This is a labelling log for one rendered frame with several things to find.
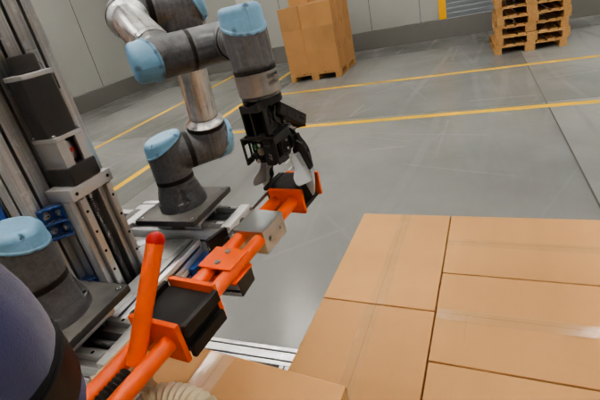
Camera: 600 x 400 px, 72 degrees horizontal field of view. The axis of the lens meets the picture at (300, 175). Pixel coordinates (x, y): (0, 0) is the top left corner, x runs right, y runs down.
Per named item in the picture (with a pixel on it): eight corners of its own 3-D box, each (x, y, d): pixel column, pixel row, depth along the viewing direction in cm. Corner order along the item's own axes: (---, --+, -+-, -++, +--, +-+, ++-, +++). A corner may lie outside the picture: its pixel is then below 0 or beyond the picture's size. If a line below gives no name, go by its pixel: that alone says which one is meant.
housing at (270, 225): (270, 254, 69) (263, 232, 67) (237, 251, 72) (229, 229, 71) (288, 231, 75) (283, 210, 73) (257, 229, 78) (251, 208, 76)
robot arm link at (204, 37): (178, 29, 79) (191, 26, 70) (232, 16, 83) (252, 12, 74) (190, 70, 82) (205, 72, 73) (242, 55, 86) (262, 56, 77)
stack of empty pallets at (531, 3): (572, 45, 630) (578, -50, 578) (492, 55, 673) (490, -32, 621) (557, 31, 737) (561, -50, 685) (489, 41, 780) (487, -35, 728)
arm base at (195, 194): (150, 214, 130) (139, 187, 126) (179, 191, 143) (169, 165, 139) (189, 214, 124) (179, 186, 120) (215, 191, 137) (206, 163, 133)
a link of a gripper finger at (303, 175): (302, 207, 77) (275, 166, 76) (314, 191, 82) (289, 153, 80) (315, 202, 75) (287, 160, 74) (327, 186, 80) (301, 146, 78)
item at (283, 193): (305, 213, 79) (301, 190, 77) (272, 212, 82) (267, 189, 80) (322, 192, 85) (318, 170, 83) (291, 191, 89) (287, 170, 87)
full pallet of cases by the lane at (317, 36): (341, 76, 767) (324, -26, 698) (291, 83, 807) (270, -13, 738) (356, 62, 867) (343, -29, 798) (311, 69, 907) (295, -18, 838)
